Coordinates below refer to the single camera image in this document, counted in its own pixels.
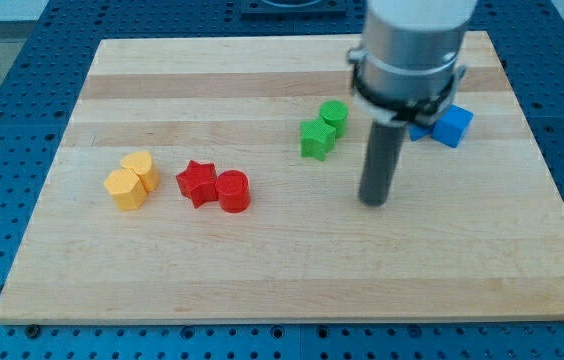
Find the blue cube block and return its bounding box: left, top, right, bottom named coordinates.
left=432, top=105, right=474, bottom=148

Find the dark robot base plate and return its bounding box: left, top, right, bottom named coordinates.
left=237, top=0, right=347, bottom=18

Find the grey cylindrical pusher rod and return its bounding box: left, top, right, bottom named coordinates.
left=358, top=122, right=406, bottom=207

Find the green star block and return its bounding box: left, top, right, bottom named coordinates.
left=300, top=118, right=336, bottom=161

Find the wooden board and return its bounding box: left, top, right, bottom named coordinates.
left=0, top=31, right=564, bottom=325

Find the blue block behind rod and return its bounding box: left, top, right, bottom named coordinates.
left=408, top=123, right=434, bottom=141

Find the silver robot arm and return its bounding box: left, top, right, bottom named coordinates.
left=347, top=0, right=477, bottom=207

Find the yellow hexagon block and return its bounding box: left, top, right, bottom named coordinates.
left=103, top=169, right=147, bottom=211

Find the red cylinder block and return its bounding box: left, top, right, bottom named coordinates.
left=215, top=170, right=251, bottom=213

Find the yellow heart block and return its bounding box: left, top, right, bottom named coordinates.
left=120, top=151, right=161, bottom=192

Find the green cylinder block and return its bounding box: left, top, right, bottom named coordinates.
left=319, top=100, right=349, bottom=138

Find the red star block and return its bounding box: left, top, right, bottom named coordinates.
left=176, top=160, right=218, bottom=208

